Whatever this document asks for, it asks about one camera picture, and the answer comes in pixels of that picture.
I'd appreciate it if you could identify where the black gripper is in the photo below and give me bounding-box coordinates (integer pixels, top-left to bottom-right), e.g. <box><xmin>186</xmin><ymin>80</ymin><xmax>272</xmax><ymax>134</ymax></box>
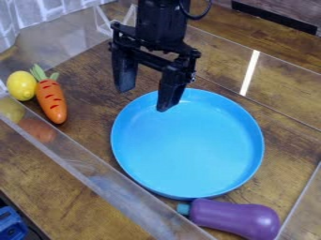
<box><xmin>110</xmin><ymin>0</ymin><xmax>203</xmax><ymax>112</ymax></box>

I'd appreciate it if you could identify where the orange toy carrot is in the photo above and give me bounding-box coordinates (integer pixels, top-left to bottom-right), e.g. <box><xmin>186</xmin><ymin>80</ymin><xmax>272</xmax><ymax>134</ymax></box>
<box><xmin>30</xmin><ymin>65</ymin><xmax>69</xmax><ymax>124</ymax></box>

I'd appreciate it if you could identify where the round blue tray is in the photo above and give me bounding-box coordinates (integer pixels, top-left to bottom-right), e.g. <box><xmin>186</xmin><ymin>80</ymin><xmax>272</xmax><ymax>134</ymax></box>
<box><xmin>110</xmin><ymin>89</ymin><xmax>265</xmax><ymax>200</ymax></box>

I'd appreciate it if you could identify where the yellow toy lemon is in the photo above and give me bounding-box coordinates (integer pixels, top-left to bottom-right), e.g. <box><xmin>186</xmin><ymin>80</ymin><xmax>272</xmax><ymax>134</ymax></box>
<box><xmin>7</xmin><ymin>70</ymin><xmax>37</xmax><ymax>101</ymax></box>

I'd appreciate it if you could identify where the white mesh curtain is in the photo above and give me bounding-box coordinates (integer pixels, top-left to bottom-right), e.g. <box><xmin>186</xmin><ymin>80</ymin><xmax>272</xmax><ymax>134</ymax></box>
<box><xmin>0</xmin><ymin>0</ymin><xmax>116</xmax><ymax>53</ymax></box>

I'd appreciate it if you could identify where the purple toy eggplant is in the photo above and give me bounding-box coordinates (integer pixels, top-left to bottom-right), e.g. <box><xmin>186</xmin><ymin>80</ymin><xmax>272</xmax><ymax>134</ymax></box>
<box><xmin>177</xmin><ymin>199</ymin><xmax>281</xmax><ymax>240</ymax></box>

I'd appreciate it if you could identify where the blue device corner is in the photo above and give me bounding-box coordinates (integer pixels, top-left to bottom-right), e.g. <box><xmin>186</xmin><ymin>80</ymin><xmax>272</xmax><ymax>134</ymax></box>
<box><xmin>0</xmin><ymin>206</ymin><xmax>29</xmax><ymax>240</ymax></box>

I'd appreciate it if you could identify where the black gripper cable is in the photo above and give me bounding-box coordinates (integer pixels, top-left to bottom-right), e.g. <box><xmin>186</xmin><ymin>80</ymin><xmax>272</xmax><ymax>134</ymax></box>
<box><xmin>178</xmin><ymin>0</ymin><xmax>213</xmax><ymax>21</ymax></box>

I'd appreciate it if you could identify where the clear acrylic barrier wall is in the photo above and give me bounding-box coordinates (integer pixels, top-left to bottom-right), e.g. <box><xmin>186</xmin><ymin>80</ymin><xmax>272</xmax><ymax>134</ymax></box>
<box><xmin>0</xmin><ymin>3</ymin><xmax>321</xmax><ymax>240</ymax></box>

